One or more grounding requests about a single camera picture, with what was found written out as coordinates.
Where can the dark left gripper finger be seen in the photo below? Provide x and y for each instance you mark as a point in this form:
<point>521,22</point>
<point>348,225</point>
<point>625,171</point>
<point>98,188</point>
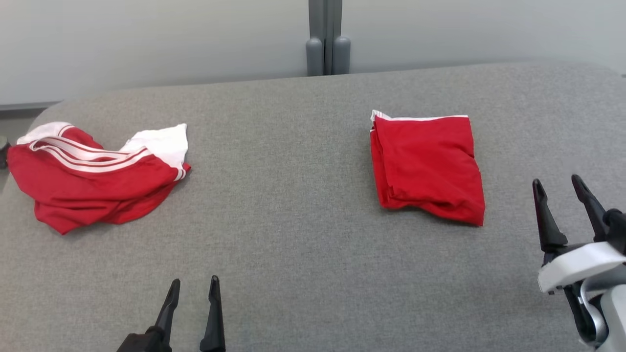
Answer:
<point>168,308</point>
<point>214,322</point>

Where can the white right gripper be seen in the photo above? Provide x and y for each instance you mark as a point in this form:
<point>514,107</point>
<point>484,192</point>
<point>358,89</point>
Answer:
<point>582,264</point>

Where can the red and white jersey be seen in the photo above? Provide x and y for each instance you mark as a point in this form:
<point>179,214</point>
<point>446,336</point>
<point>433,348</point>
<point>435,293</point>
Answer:
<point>88,190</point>

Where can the red shorts with number 23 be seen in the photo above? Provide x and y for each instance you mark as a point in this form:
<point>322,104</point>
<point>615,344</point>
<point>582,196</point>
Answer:
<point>430,161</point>

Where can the dark round floor object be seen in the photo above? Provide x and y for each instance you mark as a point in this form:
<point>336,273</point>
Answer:
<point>4,152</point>

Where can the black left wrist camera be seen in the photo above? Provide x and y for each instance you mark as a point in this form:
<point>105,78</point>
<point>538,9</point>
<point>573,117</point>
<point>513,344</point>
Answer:
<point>144,343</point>

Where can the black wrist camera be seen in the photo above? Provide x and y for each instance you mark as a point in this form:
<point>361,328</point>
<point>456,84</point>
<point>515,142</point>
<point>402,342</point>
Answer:
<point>144,343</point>
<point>617,230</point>

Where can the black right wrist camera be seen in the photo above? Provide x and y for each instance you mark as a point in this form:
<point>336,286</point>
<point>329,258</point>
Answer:
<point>617,230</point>

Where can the grey partition post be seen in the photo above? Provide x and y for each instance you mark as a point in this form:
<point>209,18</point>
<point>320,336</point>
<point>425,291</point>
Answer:
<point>327,34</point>

